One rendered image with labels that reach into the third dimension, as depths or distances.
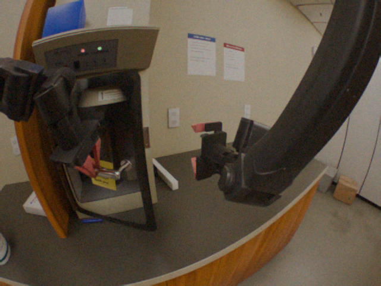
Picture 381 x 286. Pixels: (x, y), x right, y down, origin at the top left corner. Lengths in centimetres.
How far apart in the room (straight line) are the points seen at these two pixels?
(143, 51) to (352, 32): 42
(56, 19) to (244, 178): 49
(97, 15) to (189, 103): 77
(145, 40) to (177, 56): 61
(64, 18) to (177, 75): 77
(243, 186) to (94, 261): 45
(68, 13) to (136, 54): 23
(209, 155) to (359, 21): 34
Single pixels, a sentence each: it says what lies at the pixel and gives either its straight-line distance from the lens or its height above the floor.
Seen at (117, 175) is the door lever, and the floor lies 120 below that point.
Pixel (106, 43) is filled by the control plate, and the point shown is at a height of 147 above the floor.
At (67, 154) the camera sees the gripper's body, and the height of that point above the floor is 127.
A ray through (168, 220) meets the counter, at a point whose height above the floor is 94.
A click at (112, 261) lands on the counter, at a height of 94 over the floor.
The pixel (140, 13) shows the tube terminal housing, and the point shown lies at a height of 160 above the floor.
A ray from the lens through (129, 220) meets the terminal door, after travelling 48.
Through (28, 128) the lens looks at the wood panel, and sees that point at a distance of 50.
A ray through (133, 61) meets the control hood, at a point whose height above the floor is 143.
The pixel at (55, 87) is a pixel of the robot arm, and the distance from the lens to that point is 25.
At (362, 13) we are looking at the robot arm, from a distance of 16.
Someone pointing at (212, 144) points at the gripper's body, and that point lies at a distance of 37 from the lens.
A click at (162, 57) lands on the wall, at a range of 99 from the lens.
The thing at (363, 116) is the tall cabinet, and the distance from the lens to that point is 292.
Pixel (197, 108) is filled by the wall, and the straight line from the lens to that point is 108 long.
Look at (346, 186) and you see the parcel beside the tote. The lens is 277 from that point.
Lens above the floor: 136
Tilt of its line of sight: 20 degrees down
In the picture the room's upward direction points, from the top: straight up
